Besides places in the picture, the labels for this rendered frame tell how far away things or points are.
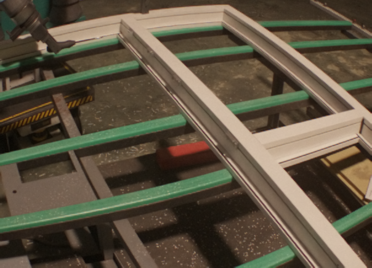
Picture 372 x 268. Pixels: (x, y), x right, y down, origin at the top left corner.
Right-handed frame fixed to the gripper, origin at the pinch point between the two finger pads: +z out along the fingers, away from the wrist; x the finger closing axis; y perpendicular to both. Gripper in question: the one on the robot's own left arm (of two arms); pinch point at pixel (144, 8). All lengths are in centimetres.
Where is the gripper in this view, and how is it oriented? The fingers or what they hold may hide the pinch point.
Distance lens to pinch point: 181.4
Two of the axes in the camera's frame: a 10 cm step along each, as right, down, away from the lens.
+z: -0.5, 8.4, 5.5
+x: -4.1, -5.2, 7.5
